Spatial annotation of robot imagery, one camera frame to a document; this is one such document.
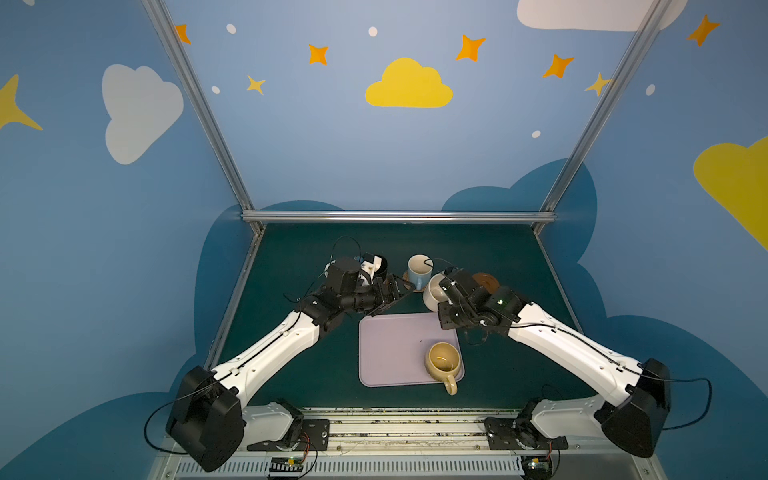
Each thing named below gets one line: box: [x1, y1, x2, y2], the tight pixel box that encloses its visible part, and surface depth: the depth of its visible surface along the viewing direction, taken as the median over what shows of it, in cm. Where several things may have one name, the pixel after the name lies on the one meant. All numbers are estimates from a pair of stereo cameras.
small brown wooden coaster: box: [472, 272, 500, 295], surface depth 107 cm
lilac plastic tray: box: [358, 312, 465, 387], surface depth 90 cm
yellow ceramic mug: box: [425, 341, 461, 396], surface depth 80 cm
